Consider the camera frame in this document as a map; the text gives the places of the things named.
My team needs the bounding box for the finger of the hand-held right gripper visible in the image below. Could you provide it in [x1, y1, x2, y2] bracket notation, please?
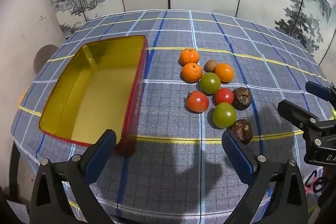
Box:
[305, 81, 336, 102]
[277, 99, 319, 133]

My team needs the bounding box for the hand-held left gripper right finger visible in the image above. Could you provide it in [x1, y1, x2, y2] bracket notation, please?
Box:
[221, 131, 309, 224]

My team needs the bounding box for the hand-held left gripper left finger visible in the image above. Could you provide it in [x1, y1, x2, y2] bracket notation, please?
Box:
[31, 129, 117, 224]

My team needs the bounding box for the dark passion fruit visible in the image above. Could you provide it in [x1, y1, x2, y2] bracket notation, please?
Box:
[227, 119, 254, 145]

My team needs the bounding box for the green tomato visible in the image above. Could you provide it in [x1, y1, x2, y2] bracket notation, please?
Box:
[199, 72, 221, 95]
[212, 102, 237, 129]

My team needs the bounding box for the small red tomato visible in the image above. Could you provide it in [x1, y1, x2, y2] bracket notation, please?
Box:
[215, 88, 234, 105]

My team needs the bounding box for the large red tomato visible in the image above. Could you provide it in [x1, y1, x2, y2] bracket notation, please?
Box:
[186, 90, 210, 113]

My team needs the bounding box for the gold and red tin box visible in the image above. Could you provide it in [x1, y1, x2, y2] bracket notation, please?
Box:
[39, 35, 150, 157]

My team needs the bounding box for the smooth orange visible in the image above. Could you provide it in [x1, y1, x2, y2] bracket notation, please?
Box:
[215, 63, 235, 83]

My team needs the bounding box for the orange mandarin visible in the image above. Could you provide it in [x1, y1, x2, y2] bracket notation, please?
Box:
[182, 63, 203, 83]
[179, 48, 200, 67]

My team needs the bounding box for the blue plaid tablecloth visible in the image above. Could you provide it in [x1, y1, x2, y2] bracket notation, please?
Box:
[10, 9, 331, 224]

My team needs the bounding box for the brown kiwi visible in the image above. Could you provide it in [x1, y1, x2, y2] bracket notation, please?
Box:
[204, 60, 218, 73]

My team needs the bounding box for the white cardboard box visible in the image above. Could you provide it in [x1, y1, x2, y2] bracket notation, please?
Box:
[5, 199, 29, 224]

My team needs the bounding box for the grey round stone disc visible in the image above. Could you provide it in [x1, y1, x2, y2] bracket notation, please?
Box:
[33, 44, 59, 74]

